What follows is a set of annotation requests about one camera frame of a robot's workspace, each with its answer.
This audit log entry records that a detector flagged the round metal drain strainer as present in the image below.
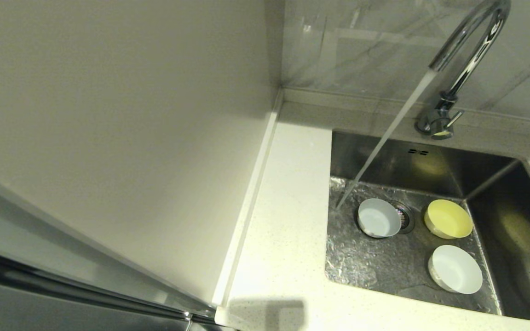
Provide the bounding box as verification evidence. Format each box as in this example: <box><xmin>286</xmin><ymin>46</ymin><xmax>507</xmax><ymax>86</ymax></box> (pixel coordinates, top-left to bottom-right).
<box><xmin>392</xmin><ymin>201</ymin><xmax>416</xmax><ymax>234</ymax></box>

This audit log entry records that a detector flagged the yellow bowl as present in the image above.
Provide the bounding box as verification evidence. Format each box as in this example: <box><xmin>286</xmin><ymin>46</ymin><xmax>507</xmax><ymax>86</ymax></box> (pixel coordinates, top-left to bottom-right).
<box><xmin>424</xmin><ymin>199</ymin><xmax>474</xmax><ymax>240</ymax></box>

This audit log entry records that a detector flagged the white appliance side panel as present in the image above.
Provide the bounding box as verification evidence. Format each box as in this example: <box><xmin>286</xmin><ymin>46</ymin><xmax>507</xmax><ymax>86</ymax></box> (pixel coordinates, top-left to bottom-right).
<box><xmin>0</xmin><ymin>0</ymin><xmax>285</xmax><ymax>309</ymax></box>

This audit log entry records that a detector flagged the grey steel appliance door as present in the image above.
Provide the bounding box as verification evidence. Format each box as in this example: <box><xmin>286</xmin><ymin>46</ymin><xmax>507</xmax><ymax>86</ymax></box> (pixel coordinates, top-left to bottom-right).
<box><xmin>0</xmin><ymin>163</ymin><xmax>236</xmax><ymax>331</ymax></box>

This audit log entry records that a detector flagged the chrome gooseneck faucet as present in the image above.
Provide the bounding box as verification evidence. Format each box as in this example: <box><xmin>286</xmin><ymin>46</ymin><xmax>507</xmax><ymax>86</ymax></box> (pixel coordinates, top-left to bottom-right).
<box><xmin>414</xmin><ymin>0</ymin><xmax>511</xmax><ymax>140</ymax></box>

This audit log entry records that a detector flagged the white edge trim strip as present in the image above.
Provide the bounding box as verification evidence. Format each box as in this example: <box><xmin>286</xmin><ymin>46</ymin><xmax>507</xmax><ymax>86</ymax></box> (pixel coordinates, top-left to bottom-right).
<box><xmin>211</xmin><ymin>90</ymin><xmax>285</xmax><ymax>319</ymax></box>

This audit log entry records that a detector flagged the stainless steel sink basin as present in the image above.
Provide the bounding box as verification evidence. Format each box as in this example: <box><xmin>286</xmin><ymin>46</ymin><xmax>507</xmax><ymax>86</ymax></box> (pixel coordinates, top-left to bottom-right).
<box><xmin>325</xmin><ymin>130</ymin><xmax>530</xmax><ymax>325</ymax></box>

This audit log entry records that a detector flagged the white ceramic bowl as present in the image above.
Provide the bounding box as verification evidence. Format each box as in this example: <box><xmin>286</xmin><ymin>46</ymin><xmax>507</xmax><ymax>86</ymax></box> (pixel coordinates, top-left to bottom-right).
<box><xmin>357</xmin><ymin>198</ymin><xmax>403</xmax><ymax>239</ymax></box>
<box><xmin>427</xmin><ymin>244</ymin><xmax>483</xmax><ymax>295</ymax></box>

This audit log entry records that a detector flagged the metal door handle bar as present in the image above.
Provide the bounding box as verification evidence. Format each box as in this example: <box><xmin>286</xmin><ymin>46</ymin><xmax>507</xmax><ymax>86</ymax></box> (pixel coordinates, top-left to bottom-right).
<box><xmin>0</xmin><ymin>251</ymin><xmax>217</xmax><ymax>325</ymax></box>

